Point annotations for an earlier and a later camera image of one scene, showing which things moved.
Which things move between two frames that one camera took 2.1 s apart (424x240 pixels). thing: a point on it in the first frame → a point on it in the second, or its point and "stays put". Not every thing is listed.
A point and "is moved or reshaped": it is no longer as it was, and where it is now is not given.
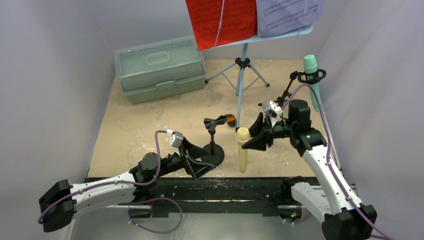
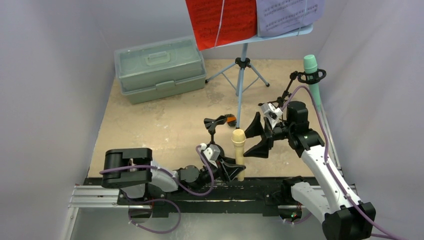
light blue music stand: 243,62 stays put
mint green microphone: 311,65 stays put
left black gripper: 193,167 → 230,171
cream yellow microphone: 242,135 is moved or reshaped
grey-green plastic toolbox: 154,71 stays put
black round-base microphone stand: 216,153 stays put
